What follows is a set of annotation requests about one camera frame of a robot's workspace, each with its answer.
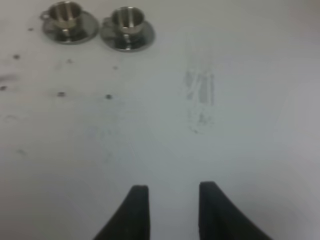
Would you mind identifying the stainless steel saucer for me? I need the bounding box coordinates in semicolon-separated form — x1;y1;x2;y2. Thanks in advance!
100;17;156;53
41;11;100;45

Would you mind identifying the left stainless steel saucer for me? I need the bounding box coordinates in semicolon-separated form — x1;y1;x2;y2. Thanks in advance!
41;11;100;45

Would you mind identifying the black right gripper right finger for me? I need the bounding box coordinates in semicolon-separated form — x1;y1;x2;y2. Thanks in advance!
198;182;270;240

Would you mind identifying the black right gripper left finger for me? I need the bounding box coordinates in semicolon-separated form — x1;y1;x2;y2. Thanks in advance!
95;185;151;240

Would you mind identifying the right stainless steel teacup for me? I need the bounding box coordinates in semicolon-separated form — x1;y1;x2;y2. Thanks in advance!
103;6;146;35

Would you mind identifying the right stainless steel saucer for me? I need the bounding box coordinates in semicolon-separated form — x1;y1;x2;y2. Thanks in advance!
100;17;156;53

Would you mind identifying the stainless steel teacup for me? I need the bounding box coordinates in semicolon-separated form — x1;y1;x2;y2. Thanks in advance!
103;6;146;35
40;1;84;30

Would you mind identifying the left stainless steel teacup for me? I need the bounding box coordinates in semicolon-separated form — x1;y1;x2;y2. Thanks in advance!
40;1;84;30

